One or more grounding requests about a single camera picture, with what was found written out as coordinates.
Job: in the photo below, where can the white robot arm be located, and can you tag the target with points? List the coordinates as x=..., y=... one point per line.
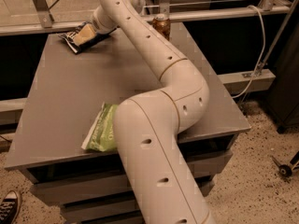
x=146, y=125

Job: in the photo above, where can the gold drink can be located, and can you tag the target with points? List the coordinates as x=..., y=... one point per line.
x=161, y=24

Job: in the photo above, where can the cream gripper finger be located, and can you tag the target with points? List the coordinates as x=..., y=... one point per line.
x=84, y=34

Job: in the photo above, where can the blue chip bag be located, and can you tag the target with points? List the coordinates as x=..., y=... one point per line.
x=100, y=36

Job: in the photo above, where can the black caster wheel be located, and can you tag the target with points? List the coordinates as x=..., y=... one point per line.
x=287, y=170

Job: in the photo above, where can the green jalapeno chip bag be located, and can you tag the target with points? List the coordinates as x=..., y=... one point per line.
x=100, y=137

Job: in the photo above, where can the black canvas sneaker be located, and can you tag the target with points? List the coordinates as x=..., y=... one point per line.
x=10, y=207

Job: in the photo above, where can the metal railing frame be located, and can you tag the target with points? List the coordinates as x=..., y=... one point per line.
x=22, y=17

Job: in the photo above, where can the black rolling cart base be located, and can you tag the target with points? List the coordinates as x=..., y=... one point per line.
x=283, y=98

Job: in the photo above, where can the grey drawer cabinet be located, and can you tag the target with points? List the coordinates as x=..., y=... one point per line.
x=68, y=92

